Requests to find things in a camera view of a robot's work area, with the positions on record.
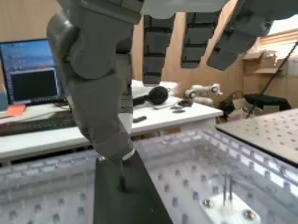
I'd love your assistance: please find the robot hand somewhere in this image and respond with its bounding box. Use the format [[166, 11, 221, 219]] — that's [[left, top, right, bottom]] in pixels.
[[45, 0, 298, 163]]

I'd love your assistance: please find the computer screen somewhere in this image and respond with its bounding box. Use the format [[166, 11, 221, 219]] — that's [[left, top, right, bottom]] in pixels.
[[0, 38, 64, 106]]

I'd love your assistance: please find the black headset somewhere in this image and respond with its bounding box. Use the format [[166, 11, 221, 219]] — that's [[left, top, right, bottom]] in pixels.
[[132, 85, 173, 108]]

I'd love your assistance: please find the black keyboard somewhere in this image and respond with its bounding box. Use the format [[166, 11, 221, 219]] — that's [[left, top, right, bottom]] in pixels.
[[0, 110, 77, 137]]

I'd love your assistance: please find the white desk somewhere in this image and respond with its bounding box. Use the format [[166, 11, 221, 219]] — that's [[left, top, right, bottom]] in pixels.
[[0, 99, 225, 164]]

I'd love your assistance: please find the small white jointed device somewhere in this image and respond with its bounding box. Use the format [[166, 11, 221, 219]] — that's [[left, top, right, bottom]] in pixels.
[[182, 83, 224, 108]]

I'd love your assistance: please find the clear box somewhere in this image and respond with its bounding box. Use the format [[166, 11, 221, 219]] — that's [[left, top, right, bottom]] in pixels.
[[0, 127, 298, 224]]

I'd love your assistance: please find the black plate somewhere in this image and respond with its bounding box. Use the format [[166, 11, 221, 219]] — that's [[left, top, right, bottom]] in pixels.
[[92, 152, 174, 224]]

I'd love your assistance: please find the small white bracket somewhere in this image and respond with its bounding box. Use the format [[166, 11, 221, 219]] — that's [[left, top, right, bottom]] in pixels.
[[198, 191, 263, 224]]

